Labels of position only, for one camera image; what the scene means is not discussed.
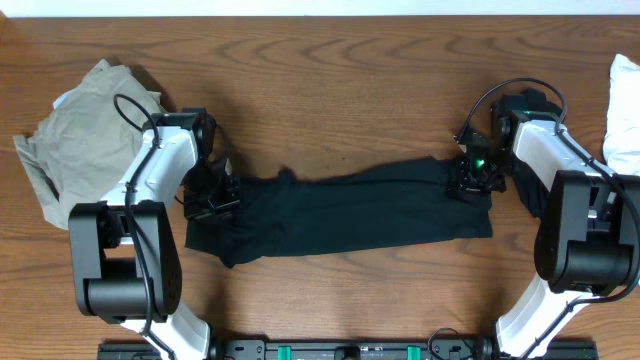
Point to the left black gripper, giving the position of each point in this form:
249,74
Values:
211,201

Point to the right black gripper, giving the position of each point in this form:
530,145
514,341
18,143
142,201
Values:
465,185

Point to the black shirt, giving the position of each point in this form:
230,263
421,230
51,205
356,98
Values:
396,204

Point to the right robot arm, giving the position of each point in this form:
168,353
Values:
586,250

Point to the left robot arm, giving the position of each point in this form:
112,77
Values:
125,261

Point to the beige crumpled garment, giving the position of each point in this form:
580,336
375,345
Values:
83,148

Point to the white garment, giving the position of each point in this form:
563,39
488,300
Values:
621,141

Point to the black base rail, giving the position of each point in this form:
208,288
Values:
440,346

